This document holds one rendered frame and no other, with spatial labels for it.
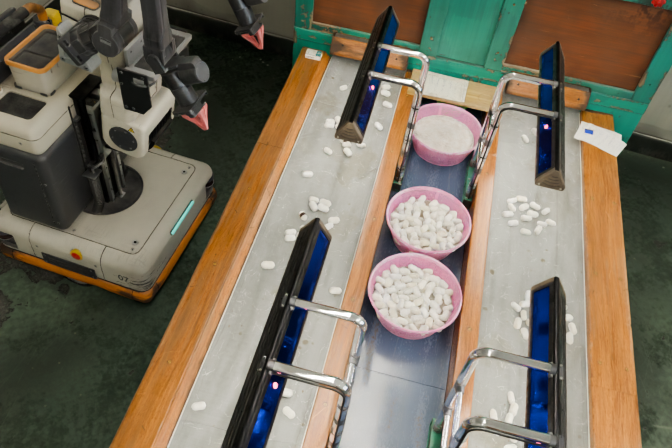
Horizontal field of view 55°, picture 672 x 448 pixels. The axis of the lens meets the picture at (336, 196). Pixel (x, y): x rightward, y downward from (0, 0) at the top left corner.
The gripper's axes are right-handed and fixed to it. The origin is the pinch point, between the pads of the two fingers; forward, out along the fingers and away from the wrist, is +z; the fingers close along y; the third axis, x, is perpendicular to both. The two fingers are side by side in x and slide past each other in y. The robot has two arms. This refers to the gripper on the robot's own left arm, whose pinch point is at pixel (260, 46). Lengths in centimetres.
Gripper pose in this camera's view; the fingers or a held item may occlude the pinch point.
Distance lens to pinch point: 219.7
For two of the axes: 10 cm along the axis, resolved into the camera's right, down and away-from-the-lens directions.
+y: 3.0, -6.8, 6.7
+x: -8.9, 0.6, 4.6
